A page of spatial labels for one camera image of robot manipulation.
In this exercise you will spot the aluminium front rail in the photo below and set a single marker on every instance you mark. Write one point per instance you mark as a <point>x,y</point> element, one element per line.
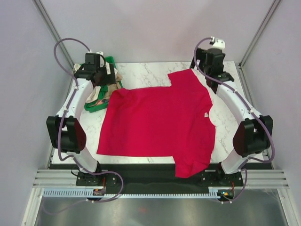
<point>256,179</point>

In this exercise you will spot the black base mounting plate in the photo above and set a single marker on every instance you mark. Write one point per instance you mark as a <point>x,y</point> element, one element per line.
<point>157,178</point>

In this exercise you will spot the aluminium frame post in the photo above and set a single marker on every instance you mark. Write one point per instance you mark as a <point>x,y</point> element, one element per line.
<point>52,29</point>
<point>263,25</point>

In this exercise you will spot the right aluminium frame post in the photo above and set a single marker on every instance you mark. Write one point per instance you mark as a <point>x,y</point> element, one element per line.
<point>263,25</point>

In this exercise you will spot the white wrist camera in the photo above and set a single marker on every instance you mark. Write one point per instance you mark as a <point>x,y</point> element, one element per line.
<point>217,43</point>
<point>107,62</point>

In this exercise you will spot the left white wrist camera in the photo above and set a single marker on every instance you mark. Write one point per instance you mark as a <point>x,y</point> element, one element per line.
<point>107,62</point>

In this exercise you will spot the green plastic bin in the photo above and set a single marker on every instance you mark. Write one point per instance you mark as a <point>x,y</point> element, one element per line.
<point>97,105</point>

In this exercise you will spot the white slotted cable duct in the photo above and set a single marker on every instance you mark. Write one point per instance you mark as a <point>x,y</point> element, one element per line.
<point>104,193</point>

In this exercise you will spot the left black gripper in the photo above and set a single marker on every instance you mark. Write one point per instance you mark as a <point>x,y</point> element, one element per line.
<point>108,78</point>

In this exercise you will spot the beige tan t shirt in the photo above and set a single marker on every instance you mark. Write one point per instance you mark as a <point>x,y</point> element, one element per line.
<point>114,87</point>

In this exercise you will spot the cream white t shirt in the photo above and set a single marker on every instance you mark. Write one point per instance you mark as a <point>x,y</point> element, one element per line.
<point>94,95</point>

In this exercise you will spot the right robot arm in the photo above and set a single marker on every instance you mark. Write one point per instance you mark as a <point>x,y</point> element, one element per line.
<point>253,138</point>

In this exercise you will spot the green t shirt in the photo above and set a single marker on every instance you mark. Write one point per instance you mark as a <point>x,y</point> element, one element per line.
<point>103,91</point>

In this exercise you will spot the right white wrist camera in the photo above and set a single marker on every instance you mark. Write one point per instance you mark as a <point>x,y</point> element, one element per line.
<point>217,43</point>

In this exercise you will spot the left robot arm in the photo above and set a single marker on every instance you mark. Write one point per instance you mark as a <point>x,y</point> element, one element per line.
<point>65,131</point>

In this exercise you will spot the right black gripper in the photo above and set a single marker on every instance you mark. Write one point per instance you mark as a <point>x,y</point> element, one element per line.
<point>201,55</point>

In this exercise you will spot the red t shirt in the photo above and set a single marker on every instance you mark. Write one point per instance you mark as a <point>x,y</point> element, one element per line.
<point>162,122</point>

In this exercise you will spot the left aluminium frame post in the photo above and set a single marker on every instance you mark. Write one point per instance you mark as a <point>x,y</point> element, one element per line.
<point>52,29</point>

